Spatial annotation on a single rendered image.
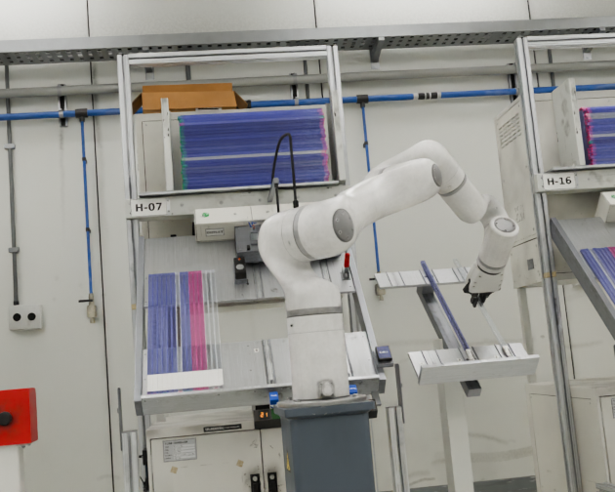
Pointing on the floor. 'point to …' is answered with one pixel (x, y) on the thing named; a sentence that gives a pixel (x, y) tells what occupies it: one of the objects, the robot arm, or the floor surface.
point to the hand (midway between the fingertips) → (477, 299)
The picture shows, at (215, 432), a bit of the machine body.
